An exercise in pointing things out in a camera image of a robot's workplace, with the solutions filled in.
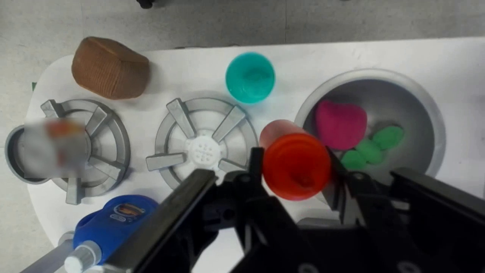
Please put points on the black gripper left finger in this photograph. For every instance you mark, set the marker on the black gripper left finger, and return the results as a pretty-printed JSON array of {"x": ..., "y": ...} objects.
[{"x": 176, "y": 218}]

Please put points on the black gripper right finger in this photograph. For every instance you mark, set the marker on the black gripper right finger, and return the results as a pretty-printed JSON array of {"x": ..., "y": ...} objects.
[{"x": 440, "y": 218}]

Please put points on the orange bottle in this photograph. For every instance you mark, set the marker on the orange bottle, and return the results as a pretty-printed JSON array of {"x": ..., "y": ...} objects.
[{"x": 296, "y": 165}]

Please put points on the blue bottle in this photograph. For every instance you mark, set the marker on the blue bottle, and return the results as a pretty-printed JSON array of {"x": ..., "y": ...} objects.
[{"x": 114, "y": 228}]

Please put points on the teal blue cup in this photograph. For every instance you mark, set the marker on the teal blue cup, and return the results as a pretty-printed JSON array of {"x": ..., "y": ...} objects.
[{"x": 250, "y": 78}]

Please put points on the gray toy stove burner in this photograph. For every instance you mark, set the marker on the gray toy stove burner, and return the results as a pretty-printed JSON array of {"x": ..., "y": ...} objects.
[
  {"x": 202, "y": 146},
  {"x": 108, "y": 152}
]

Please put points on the green toy pea pod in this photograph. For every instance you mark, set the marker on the green toy pea pod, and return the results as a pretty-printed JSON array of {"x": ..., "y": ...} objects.
[{"x": 376, "y": 146}]

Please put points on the gray toy sink basin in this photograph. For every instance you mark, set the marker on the gray toy sink basin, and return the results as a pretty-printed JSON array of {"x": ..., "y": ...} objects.
[{"x": 403, "y": 99}]

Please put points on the pink toy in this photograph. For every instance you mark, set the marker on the pink toy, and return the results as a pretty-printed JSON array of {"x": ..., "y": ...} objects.
[{"x": 341, "y": 124}]

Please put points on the silver tin can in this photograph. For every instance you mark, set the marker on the silver tin can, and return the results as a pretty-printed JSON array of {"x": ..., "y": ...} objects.
[{"x": 38, "y": 154}]

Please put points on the brown bread loaf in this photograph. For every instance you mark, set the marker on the brown bread loaf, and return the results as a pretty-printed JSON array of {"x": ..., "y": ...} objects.
[{"x": 108, "y": 69}]

